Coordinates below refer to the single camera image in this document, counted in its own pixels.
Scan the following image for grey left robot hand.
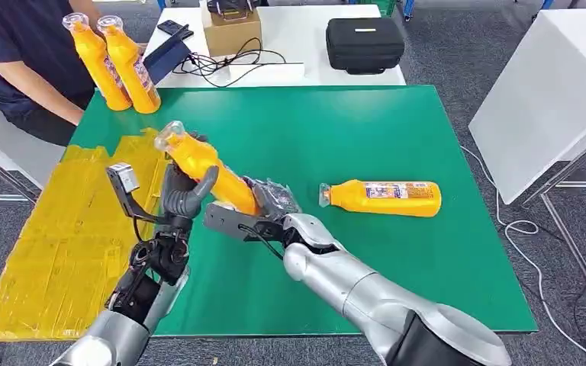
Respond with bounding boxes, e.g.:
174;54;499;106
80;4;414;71
161;160;221;222

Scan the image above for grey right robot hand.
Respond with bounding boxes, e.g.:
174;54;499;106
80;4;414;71
244;176;303;221

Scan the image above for orange drink bottle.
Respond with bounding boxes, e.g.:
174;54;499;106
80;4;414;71
62;11;134;113
96;14;163;116
153;120;262;217
317;178;443;219

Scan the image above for green table mat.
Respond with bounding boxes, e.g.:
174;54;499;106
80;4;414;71
63;84;539;339

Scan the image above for yellow plastic sheet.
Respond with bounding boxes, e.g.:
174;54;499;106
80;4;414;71
0;128;171;344

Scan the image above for dark blue tablet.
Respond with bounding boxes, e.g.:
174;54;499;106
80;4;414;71
142;24;193;85

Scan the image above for white table with boxes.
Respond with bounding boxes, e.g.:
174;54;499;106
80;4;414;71
143;4;407;88

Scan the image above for open cardboard box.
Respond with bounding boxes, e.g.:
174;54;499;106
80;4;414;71
200;0;264;58

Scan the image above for black phone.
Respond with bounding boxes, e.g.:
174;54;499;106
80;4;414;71
156;19;195;41

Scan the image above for black zipped carry case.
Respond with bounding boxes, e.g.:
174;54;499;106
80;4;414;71
325;17;407;76

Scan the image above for white table beside person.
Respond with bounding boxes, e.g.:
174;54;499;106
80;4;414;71
0;64;67;204

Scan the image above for person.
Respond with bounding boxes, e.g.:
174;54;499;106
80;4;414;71
0;0;105;148

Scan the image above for white table with metal legs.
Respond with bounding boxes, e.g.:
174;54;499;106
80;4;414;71
468;7;586;332

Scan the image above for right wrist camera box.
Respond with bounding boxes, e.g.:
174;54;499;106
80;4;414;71
202;201;285;243

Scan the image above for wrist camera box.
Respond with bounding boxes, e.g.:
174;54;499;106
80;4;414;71
202;201;285;243
105;162;169;226

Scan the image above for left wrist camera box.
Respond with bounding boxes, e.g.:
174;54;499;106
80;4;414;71
105;162;169;226

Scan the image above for black cables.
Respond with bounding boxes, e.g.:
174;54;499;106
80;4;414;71
173;37;288;89

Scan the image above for black device with handle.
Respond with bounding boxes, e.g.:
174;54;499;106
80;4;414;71
206;0;262;21

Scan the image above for white floor cable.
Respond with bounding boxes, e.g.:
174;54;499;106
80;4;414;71
459;145;586;366

